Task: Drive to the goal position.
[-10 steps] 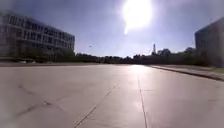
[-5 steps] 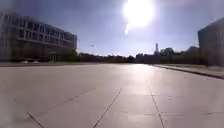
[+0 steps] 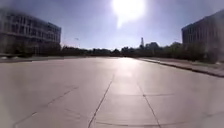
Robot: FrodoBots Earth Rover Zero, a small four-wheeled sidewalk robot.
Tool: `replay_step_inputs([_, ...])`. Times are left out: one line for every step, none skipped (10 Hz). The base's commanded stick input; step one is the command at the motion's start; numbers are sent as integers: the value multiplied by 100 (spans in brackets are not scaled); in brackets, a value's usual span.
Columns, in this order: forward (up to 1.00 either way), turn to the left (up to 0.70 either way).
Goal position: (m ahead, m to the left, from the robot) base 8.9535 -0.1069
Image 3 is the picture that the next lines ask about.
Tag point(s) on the row of dark trees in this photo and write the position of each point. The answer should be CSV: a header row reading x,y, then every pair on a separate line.
x,y
133,51

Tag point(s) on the grey concrete slab plaza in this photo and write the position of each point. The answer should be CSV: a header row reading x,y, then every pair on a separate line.
x,y
113,96

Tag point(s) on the distant tower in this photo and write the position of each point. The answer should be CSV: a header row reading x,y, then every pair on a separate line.
x,y
142,41

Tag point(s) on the low kerb edge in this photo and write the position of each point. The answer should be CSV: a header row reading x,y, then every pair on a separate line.
x,y
180,66

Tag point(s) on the raised paved strip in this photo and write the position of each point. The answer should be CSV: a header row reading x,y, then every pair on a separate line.
x,y
196,64

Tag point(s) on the large pale multi-storey building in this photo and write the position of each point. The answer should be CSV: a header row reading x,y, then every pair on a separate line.
x,y
26,31

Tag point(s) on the dark multi-storey building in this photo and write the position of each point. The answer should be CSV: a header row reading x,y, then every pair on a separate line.
x,y
205,33

